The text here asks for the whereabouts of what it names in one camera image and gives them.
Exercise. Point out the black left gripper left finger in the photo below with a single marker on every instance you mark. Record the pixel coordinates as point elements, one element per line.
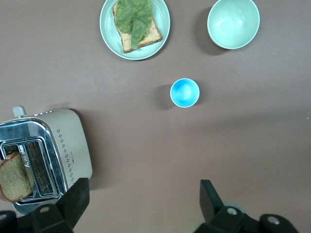
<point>75,201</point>

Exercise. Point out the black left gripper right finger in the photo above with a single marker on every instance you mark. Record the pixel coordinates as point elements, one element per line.
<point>211,204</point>

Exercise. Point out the bright blue cup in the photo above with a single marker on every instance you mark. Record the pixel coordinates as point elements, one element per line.
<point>184,92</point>

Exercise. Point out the beige and chrome toaster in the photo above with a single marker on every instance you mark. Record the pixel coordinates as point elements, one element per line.
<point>70,145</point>

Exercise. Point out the brown bread slice in toaster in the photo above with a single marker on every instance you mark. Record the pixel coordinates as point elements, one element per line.
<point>13,179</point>

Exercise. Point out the pale green plate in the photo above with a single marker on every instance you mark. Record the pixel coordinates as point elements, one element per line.
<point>107,29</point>

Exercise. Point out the brown bread slice under lettuce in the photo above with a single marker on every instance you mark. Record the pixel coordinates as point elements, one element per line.
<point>150,36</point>

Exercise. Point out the pale green bowl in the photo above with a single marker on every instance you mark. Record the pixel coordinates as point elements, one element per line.
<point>233,23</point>

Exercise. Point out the green lettuce leaf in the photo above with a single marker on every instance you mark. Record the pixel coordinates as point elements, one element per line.
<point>133,17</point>

